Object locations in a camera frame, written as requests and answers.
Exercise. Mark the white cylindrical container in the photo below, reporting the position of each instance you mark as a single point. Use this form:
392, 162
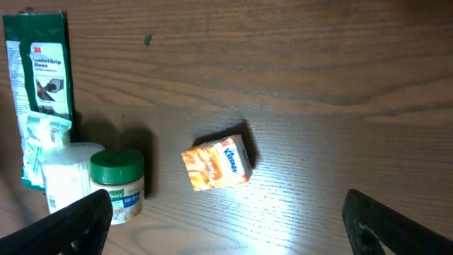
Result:
66, 173

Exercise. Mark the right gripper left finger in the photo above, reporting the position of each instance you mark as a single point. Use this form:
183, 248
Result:
80, 228

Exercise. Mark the green-lid seasoning jar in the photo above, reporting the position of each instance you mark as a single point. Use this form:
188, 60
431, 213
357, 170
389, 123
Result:
121, 173

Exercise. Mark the green 3M gloves package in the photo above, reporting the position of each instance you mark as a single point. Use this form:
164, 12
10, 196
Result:
37, 49

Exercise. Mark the orange Kleenex tissue pack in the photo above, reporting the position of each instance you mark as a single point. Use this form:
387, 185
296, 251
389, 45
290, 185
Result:
217, 164

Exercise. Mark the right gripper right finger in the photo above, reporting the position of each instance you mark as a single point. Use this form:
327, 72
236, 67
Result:
370, 225

